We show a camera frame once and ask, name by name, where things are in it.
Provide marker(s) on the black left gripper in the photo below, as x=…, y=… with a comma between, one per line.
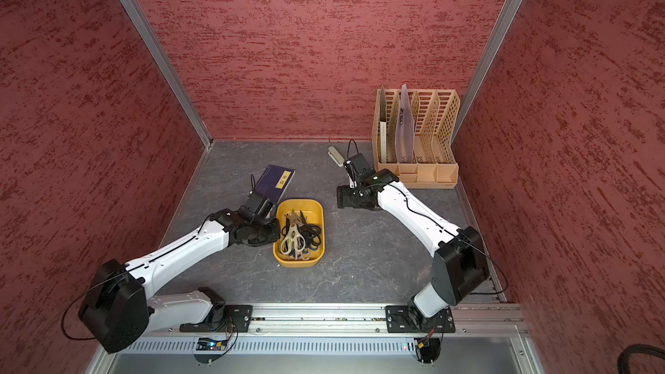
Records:
x=274, y=235

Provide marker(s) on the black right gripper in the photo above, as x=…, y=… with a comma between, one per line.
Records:
x=344, y=200

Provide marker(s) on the cream handled kitchen scissors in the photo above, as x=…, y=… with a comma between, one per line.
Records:
x=293, y=243

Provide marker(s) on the black handled scissors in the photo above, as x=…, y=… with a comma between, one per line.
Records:
x=310, y=232

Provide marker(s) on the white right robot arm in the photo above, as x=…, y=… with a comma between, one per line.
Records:
x=460, y=262

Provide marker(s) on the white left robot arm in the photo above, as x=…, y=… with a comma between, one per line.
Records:
x=122, y=302

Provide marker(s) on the beige stapler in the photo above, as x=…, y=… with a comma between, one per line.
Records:
x=336, y=156

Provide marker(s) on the dark blue book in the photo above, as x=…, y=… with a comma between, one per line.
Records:
x=274, y=182

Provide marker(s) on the grey folder in organizer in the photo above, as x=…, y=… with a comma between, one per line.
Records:
x=405, y=129

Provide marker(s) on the white book in organizer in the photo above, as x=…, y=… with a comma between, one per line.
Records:
x=382, y=126

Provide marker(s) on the beige plastic file organizer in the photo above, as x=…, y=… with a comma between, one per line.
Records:
x=434, y=112

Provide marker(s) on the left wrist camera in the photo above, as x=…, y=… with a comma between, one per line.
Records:
x=257, y=207

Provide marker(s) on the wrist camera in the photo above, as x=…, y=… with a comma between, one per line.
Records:
x=257, y=207
x=358, y=169

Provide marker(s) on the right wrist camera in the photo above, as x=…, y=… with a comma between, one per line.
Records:
x=358, y=169

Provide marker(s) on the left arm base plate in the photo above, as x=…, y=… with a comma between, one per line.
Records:
x=223, y=319

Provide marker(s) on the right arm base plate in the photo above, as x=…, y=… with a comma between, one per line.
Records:
x=406, y=319

